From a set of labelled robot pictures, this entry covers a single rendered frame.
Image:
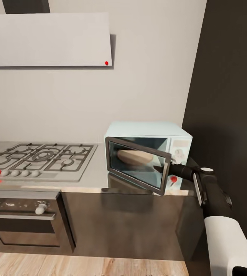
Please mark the fridge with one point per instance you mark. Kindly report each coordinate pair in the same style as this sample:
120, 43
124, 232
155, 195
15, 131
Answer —
216, 111

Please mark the range hood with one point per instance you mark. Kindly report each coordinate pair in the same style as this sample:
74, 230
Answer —
30, 35

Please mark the burner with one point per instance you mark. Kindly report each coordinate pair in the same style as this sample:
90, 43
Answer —
45, 161

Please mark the oven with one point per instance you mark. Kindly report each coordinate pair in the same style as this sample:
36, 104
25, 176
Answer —
34, 221

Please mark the microwave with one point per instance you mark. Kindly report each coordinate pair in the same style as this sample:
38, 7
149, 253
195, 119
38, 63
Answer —
141, 151

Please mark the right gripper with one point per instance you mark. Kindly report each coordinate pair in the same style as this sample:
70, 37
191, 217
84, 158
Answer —
176, 169

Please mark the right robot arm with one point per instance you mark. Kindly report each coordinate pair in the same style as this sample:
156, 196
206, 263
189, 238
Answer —
227, 245

